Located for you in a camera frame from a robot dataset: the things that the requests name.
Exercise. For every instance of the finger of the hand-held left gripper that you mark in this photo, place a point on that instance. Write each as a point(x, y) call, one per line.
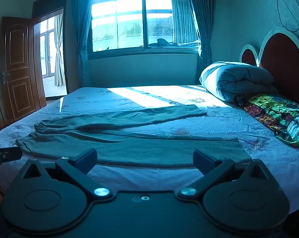
point(8, 153)

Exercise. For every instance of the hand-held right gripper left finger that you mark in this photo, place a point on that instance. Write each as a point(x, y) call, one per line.
point(86, 160)

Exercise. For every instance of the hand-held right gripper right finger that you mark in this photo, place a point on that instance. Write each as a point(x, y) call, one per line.
point(204, 161)

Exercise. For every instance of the grey fleece pants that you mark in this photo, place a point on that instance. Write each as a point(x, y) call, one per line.
point(139, 148)

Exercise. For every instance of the bed with light floral sheet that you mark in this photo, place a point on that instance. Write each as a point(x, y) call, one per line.
point(213, 122)

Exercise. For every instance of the colourful patterned pillow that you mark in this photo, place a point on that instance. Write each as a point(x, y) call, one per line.
point(275, 116)

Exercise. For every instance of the brown wooden door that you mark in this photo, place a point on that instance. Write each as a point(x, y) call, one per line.
point(18, 67)

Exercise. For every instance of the white pillow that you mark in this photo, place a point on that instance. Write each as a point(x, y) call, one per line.
point(238, 79)

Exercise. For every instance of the white curtain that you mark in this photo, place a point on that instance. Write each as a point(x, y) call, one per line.
point(59, 54)

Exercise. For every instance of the small window behind doorway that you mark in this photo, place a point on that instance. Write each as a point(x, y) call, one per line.
point(46, 49)

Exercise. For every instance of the dark cloth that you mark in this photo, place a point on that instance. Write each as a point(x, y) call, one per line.
point(161, 41)

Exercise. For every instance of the red arched headboard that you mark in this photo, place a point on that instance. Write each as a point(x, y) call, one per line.
point(288, 62)

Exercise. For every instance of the teal curtain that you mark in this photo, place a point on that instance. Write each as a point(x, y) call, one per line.
point(201, 12)
point(82, 29)

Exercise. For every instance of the large bedroom window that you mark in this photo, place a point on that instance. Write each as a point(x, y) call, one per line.
point(129, 17)

